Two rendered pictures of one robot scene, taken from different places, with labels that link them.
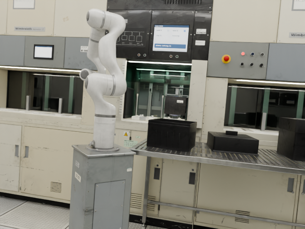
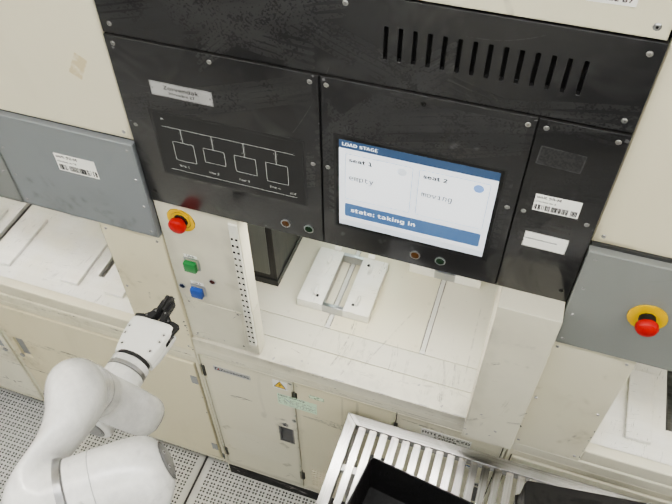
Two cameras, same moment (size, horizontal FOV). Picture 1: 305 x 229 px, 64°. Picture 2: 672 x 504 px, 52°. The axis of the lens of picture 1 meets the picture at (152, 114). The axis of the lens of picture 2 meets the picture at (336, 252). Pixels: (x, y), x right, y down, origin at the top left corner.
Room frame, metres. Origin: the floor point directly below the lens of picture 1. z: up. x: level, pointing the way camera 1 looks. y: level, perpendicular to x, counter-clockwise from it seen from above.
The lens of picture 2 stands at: (1.13, -0.09, 2.45)
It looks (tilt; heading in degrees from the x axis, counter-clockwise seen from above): 49 degrees down; 8
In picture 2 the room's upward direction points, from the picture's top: 1 degrees counter-clockwise
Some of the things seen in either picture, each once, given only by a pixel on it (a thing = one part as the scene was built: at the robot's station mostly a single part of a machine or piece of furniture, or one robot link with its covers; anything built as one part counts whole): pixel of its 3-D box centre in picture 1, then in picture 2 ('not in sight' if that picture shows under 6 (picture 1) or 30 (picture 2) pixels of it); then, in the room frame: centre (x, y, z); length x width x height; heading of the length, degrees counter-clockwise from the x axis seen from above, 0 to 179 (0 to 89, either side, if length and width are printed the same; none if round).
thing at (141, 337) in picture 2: not in sight; (143, 344); (1.90, 0.44, 1.20); 0.11 x 0.10 x 0.07; 169
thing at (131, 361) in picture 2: not in sight; (127, 367); (1.84, 0.46, 1.20); 0.09 x 0.03 x 0.08; 79
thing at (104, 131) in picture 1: (104, 132); not in sight; (1.40, 0.27, 0.85); 0.19 x 0.19 x 0.18
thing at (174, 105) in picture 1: (176, 102); not in sight; (2.53, -0.24, 1.06); 0.24 x 0.20 x 0.32; 79
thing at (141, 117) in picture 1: (145, 117); (343, 282); (2.37, 0.07, 0.89); 0.22 x 0.21 x 0.04; 169
